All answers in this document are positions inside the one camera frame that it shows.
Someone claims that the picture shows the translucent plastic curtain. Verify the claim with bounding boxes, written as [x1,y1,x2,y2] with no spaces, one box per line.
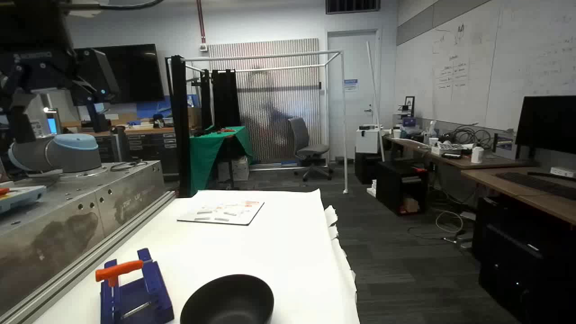
[206,37,323,165]

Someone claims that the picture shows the grey metal base platform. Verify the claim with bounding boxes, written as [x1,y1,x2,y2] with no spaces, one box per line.
[0,158,176,324]

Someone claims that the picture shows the long wooden desk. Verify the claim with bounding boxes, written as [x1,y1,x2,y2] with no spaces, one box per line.
[381,134,528,172]

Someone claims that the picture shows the grey office chair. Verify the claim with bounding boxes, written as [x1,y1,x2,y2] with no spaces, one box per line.
[285,116,334,183]

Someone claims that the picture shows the black computer monitor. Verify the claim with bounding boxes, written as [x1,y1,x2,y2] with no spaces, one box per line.
[512,93,576,159]

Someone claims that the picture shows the black bowl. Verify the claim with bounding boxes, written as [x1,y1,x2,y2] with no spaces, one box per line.
[177,273,275,324]

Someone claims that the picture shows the grey robot base blue cap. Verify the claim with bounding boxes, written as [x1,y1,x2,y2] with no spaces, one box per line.
[5,131,102,176]

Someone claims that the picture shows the black hanging panel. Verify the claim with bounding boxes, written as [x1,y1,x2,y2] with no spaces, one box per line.
[197,68,240,132]

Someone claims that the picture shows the black desktop device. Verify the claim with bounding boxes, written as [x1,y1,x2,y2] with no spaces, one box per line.
[399,93,419,127]

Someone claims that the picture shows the white door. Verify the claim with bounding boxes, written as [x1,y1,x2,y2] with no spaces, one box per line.
[325,30,381,159]

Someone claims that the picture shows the coiled cables on desk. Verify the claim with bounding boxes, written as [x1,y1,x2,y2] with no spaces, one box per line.
[446,123,494,150]

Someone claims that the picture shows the printed picture sheet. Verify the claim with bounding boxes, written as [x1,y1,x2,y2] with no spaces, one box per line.
[176,197,266,228]

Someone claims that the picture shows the ceiling air vent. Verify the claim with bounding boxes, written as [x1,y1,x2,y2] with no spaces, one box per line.
[323,0,383,14]

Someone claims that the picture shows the cluttered wooden workbench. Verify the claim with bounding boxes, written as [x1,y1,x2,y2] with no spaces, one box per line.
[60,118,203,143]

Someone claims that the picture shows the green cloth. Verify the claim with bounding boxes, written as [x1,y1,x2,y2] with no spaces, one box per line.
[188,123,257,194]

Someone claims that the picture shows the wall whiteboard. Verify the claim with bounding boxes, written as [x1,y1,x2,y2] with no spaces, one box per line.
[393,0,576,131]

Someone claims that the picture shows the black upright post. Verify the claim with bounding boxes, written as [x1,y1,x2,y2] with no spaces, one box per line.
[168,53,194,197]

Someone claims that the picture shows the white paper table cover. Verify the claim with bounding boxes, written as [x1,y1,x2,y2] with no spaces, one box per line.
[32,188,361,324]

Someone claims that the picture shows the red pipe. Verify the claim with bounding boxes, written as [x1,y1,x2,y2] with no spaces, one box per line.
[194,0,208,46]

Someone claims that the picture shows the grey teach pendant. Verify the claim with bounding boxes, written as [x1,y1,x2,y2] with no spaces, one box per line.
[0,183,48,215]

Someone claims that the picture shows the white pipe frame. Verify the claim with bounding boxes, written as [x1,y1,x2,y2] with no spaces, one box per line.
[181,48,350,194]

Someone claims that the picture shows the white box unit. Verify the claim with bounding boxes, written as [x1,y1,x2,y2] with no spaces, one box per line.
[354,122,383,156]

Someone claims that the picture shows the large black cabinet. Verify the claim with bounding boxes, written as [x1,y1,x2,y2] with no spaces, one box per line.
[471,194,576,324]

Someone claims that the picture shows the loose floor cable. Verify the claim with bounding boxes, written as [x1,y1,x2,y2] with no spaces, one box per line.
[433,208,474,244]

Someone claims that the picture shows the small black cabinet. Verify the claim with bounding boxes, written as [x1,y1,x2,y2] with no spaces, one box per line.
[375,158,429,215]

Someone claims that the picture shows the blue plastic tool rack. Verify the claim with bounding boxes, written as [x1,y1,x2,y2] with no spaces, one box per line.
[96,246,176,324]

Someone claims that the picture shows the dark camera mount equipment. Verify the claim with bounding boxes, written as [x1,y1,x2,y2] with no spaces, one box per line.
[0,0,120,143]

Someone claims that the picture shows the black wall television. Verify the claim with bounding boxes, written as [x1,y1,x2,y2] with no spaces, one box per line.
[73,41,167,104]

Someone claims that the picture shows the brown wooden desk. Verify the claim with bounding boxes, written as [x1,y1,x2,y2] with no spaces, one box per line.
[458,165,576,228]

